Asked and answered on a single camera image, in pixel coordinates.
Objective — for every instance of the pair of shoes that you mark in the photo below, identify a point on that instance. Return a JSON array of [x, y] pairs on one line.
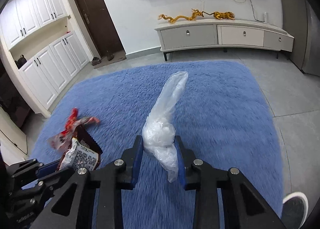
[[102, 58]]

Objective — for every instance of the brown chocolate wrapper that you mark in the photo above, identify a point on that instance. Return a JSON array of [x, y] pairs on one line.
[[83, 152]]

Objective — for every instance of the white printed plastic bag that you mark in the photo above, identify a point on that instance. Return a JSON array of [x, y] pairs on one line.
[[158, 131]]

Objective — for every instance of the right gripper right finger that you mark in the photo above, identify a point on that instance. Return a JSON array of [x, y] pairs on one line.
[[222, 193]]

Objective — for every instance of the grey double door refrigerator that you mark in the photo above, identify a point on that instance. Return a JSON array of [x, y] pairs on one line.
[[300, 20]]

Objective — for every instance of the golden dragon figurine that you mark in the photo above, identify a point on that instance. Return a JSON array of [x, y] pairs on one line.
[[194, 15]]

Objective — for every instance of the red snack bag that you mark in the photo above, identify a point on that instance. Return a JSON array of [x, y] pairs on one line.
[[62, 140]]

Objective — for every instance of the white rimmed trash bin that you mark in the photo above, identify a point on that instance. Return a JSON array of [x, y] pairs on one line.
[[295, 210]]

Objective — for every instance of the blue fluffy blanket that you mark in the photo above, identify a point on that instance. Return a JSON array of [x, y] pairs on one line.
[[222, 116]]

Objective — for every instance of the dark brown entrance door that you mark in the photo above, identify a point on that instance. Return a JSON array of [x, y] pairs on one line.
[[100, 26]]

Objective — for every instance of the white wall cabinets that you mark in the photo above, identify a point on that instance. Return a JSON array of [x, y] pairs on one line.
[[43, 52]]

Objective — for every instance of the white low tv cabinet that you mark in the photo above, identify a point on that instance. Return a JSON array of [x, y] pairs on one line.
[[211, 33]]

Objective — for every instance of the golden tiger figurine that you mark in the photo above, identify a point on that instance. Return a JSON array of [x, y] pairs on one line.
[[222, 15]]

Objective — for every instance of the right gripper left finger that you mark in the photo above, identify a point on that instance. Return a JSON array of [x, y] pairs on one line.
[[93, 198]]

